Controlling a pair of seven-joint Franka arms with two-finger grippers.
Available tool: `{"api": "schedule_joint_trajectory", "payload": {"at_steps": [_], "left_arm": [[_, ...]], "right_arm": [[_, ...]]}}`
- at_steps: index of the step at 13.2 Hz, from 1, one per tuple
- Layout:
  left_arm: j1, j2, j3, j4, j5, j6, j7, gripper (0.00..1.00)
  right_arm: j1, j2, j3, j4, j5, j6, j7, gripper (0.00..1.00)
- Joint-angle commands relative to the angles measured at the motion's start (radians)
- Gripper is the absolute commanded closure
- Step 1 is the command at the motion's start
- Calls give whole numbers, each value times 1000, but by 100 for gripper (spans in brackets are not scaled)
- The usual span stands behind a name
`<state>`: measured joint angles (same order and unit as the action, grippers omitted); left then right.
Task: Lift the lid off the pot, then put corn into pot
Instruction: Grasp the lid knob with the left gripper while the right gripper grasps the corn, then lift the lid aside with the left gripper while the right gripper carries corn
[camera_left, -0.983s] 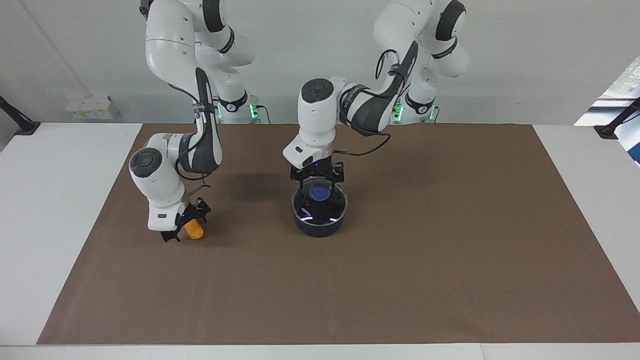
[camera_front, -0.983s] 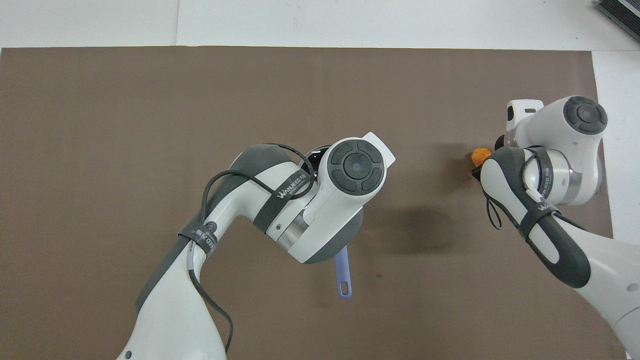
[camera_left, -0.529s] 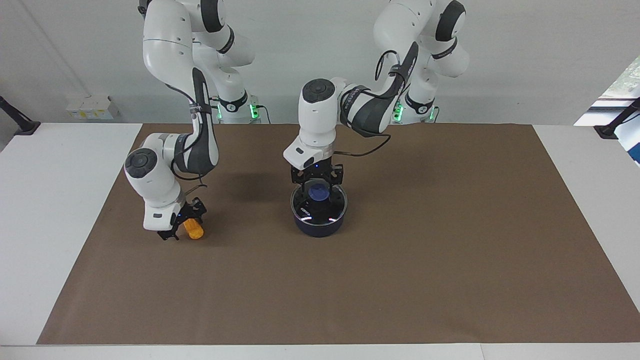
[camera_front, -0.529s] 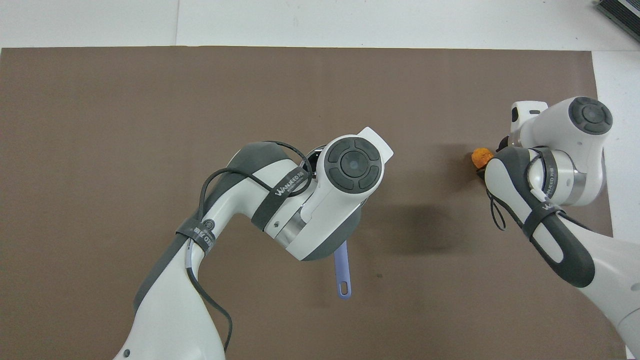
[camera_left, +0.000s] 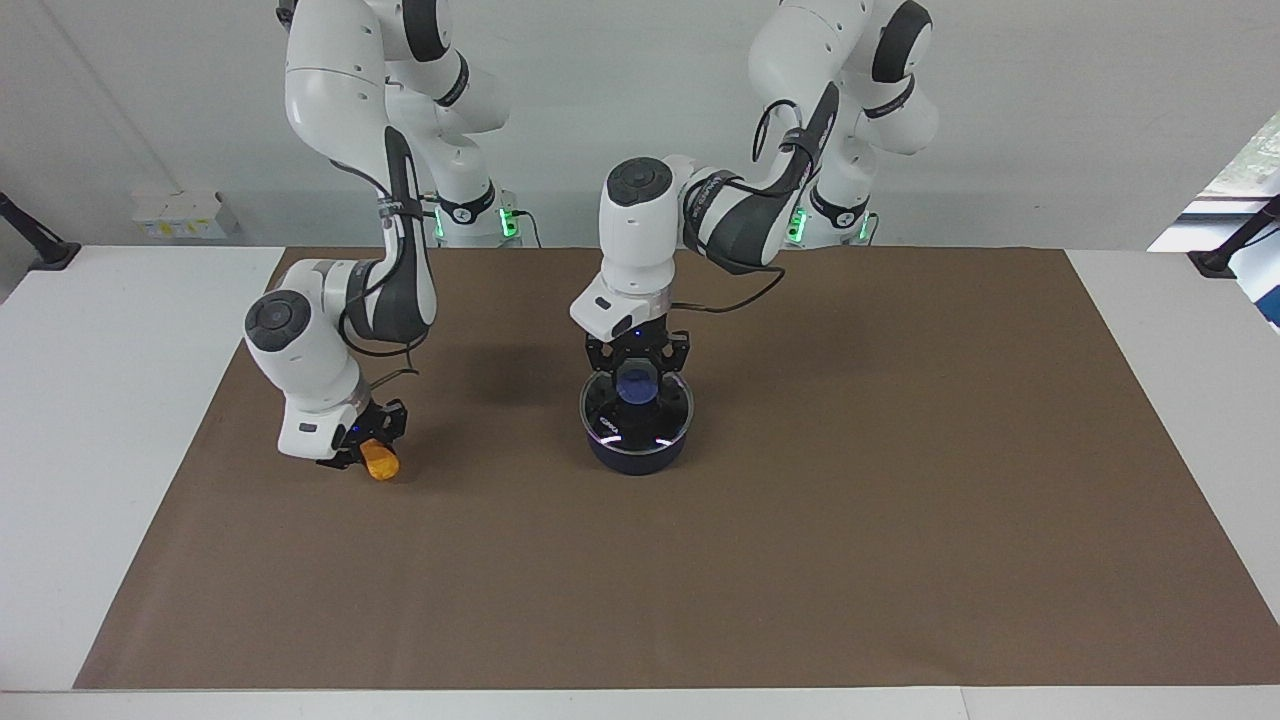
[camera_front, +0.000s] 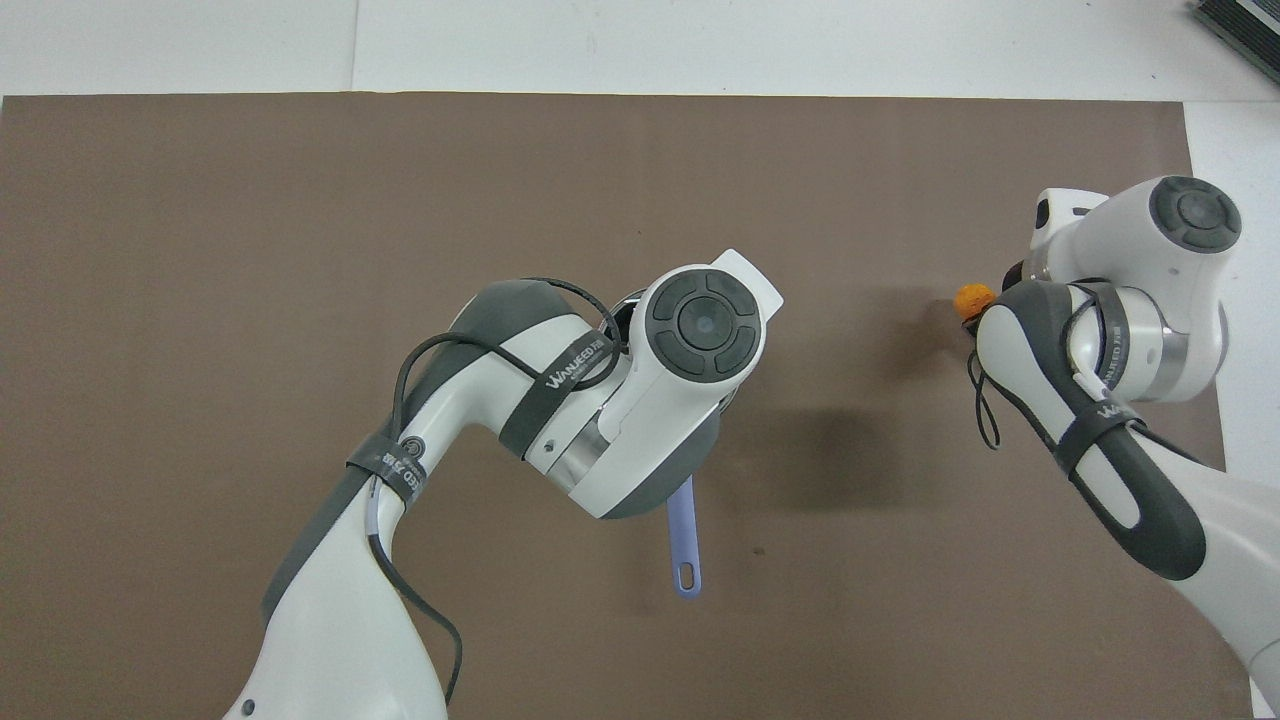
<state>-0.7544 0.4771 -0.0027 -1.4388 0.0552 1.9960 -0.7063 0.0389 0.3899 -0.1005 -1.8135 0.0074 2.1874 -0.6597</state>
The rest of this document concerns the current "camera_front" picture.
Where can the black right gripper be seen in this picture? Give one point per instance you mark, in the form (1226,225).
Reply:
(1014,277)

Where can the orange corn cob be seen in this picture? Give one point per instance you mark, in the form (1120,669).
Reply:
(973,298)

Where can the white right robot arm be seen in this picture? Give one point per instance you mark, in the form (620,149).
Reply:
(1180,290)

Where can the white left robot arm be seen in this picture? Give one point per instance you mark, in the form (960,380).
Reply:
(330,620)

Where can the dark grey ribbed device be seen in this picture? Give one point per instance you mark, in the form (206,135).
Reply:
(1245,20)

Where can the brown table mat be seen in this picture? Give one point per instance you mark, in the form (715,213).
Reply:
(200,250)

